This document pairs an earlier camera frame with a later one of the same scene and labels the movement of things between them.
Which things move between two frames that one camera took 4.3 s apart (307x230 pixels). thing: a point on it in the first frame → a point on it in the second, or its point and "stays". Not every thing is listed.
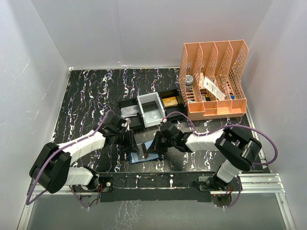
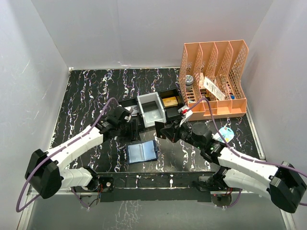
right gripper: (156, 146) → (172, 132)
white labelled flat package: (212, 87) stays
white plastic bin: (151, 108) stays
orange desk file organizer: (210, 78) stays
